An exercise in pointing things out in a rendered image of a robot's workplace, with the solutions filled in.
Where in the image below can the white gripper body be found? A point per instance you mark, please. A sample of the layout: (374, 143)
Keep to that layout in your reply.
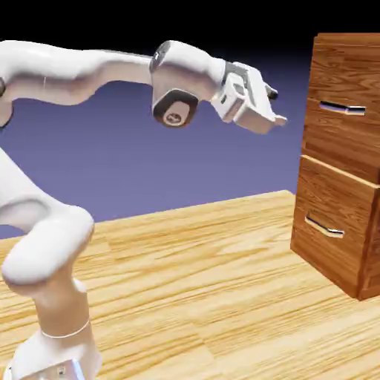
(254, 101)

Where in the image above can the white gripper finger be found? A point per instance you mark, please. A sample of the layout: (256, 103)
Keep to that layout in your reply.
(280, 120)
(271, 92)

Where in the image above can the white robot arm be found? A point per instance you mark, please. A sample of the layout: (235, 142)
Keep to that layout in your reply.
(74, 71)

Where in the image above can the plain wooden drawer front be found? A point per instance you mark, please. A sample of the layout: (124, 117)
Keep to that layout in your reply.
(335, 130)

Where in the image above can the brown wooden cabinet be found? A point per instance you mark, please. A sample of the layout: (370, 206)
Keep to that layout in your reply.
(341, 166)

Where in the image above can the protruding wooden drawer front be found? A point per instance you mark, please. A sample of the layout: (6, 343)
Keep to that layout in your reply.
(329, 225)

